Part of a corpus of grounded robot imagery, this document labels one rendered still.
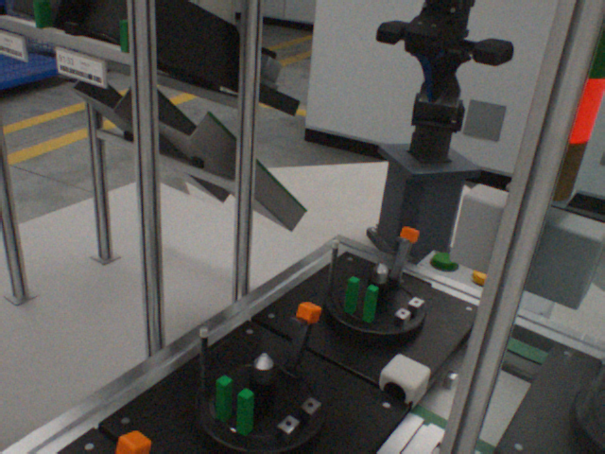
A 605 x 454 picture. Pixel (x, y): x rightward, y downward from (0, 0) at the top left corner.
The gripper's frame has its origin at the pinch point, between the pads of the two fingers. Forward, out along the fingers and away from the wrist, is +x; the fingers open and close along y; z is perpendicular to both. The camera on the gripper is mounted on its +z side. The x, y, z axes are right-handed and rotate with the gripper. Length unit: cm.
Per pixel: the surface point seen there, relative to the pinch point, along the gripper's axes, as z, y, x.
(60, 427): 58, -10, 29
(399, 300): 16.9, 7.4, 26.4
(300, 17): -613, -461, 109
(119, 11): 35.8, -24.6, -8.2
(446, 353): 20.6, 16.5, 28.4
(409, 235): 12.6, 5.4, 18.8
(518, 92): -274, -60, 63
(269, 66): 14.8, -18.8, 0.0
